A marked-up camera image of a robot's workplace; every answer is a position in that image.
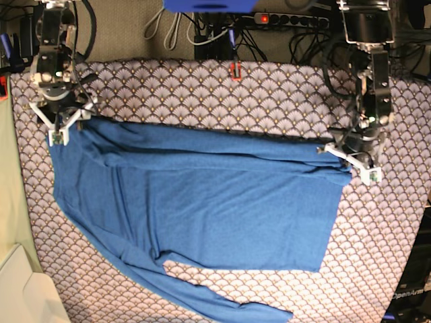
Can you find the red and grey table clamp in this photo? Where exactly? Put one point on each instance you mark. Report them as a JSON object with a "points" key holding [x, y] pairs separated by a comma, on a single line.
{"points": [[236, 71]]}

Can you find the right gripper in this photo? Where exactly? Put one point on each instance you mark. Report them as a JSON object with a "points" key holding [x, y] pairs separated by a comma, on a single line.
{"points": [[58, 101]]}

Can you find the blue-handled clamp at left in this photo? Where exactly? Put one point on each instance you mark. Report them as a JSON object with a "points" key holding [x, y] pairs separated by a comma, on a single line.
{"points": [[12, 53]]}

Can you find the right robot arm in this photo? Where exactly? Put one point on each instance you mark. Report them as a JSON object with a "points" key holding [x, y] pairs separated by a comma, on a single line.
{"points": [[53, 70]]}

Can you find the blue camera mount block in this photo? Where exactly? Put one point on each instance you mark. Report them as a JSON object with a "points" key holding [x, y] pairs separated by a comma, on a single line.
{"points": [[218, 6]]}

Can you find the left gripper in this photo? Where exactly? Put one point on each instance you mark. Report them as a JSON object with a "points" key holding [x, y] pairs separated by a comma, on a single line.
{"points": [[361, 144]]}

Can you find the white plastic bin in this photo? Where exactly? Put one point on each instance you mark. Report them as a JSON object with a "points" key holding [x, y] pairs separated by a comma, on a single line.
{"points": [[27, 296]]}

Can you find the patterned fan-print tablecloth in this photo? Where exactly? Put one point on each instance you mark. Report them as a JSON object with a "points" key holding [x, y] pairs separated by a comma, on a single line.
{"points": [[373, 234]]}

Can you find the blue long-sleeve T-shirt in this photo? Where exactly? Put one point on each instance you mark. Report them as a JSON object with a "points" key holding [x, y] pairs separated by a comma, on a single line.
{"points": [[144, 194]]}

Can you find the black OpenArm box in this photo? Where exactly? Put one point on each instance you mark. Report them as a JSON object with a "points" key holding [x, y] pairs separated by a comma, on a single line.
{"points": [[411, 300]]}

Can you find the black power strip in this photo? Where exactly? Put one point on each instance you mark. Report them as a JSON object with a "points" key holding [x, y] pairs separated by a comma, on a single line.
{"points": [[290, 20]]}

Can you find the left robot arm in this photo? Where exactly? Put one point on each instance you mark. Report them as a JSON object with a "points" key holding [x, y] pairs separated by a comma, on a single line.
{"points": [[367, 25]]}

